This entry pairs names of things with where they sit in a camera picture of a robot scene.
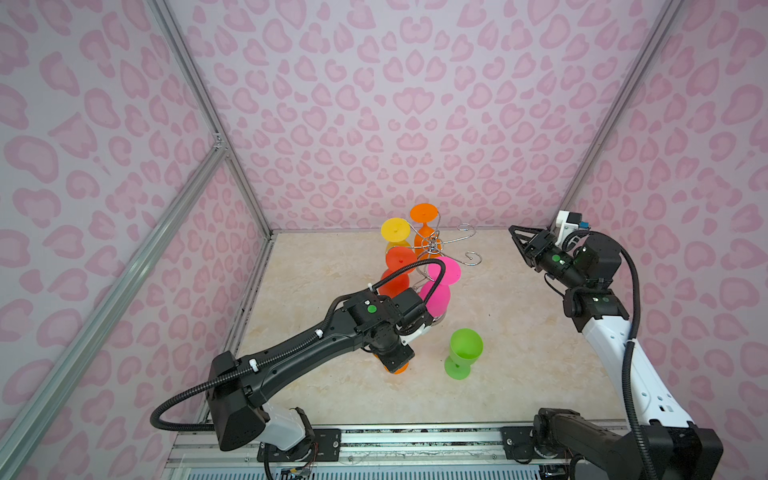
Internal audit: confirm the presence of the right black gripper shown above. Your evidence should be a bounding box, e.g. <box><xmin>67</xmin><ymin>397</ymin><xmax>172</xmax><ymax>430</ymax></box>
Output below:
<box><xmin>509</xmin><ymin>226</ymin><xmax>588</xmax><ymax>290</ymax></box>

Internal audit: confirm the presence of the orange wine glass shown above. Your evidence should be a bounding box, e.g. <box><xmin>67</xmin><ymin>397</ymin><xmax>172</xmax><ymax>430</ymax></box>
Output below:
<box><xmin>410</xmin><ymin>203</ymin><xmax>442</xmax><ymax>259</ymax></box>
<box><xmin>374</xmin><ymin>350</ymin><xmax>414</xmax><ymax>375</ymax></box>

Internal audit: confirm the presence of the pink wine glass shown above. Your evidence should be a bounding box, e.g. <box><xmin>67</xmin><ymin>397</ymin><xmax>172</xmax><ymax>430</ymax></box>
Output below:
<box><xmin>419</xmin><ymin>257</ymin><xmax>462</xmax><ymax>318</ymax></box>

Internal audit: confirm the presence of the green wine glass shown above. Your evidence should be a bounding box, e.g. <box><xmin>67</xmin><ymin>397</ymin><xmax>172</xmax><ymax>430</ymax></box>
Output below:
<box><xmin>444</xmin><ymin>328</ymin><xmax>484</xmax><ymax>380</ymax></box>

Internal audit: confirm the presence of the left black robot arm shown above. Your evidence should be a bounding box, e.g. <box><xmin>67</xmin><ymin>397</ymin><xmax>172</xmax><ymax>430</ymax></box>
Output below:
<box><xmin>205</xmin><ymin>288</ymin><xmax>435</xmax><ymax>451</ymax></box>

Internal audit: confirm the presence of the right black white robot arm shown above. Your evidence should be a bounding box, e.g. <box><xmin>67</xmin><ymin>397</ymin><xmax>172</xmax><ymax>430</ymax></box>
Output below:
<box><xmin>509</xmin><ymin>226</ymin><xmax>724</xmax><ymax>479</ymax></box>

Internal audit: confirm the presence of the red wine glass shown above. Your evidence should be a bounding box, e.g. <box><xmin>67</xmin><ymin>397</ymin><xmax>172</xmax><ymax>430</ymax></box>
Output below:
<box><xmin>379</xmin><ymin>246</ymin><xmax>417</xmax><ymax>298</ymax></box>

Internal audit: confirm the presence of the yellow wine glass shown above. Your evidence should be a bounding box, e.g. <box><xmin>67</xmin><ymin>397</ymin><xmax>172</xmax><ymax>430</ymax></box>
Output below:
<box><xmin>380</xmin><ymin>217</ymin><xmax>412</xmax><ymax>252</ymax></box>

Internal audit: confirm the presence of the left diagonal aluminium strut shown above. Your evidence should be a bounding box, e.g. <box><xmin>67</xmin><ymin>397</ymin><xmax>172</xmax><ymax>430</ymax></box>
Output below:
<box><xmin>1</xmin><ymin>145</ymin><xmax>228</xmax><ymax>479</ymax></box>

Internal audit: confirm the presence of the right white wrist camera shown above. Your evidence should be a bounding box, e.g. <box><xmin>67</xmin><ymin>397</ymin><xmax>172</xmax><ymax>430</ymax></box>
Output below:
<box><xmin>552</xmin><ymin>210</ymin><xmax>590</xmax><ymax>249</ymax></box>

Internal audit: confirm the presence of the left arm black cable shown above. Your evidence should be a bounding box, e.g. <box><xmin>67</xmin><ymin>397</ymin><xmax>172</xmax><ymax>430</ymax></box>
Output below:
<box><xmin>149</xmin><ymin>259</ymin><xmax>446</xmax><ymax>433</ymax></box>

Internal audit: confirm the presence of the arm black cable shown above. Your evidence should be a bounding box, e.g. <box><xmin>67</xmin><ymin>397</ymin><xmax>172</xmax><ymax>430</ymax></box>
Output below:
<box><xmin>563</xmin><ymin>230</ymin><xmax>661</xmax><ymax>480</ymax></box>
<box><xmin>149</xmin><ymin>259</ymin><xmax>446</xmax><ymax>433</ymax></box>

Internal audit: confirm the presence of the chrome wire glass rack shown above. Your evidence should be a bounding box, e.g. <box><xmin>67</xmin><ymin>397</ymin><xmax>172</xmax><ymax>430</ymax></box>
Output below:
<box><xmin>400</xmin><ymin>221</ymin><xmax>483</xmax><ymax>328</ymax></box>

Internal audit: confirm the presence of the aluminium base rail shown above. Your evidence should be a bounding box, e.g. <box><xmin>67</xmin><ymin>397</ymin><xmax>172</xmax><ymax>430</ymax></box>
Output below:
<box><xmin>160</xmin><ymin>419</ymin><xmax>688</xmax><ymax>480</ymax></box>

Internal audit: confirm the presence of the right corner aluminium post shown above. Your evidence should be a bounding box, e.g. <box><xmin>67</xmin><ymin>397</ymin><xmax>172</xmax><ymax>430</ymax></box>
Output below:
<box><xmin>549</xmin><ymin>0</ymin><xmax>686</xmax><ymax>228</ymax></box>

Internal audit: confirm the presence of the corner aluminium post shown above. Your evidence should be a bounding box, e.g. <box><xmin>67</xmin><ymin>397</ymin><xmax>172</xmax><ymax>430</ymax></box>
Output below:
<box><xmin>147</xmin><ymin>0</ymin><xmax>273</xmax><ymax>239</ymax></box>
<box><xmin>549</xmin><ymin>0</ymin><xmax>686</xmax><ymax>228</ymax></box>

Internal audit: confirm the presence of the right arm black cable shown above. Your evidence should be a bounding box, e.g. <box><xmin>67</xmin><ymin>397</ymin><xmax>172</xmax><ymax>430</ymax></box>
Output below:
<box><xmin>563</xmin><ymin>230</ymin><xmax>661</xmax><ymax>480</ymax></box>

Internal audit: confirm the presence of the left corner aluminium post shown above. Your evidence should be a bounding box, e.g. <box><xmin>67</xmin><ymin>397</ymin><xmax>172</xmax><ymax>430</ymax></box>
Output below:
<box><xmin>147</xmin><ymin>0</ymin><xmax>273</xmax><ymax>239</ymax></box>

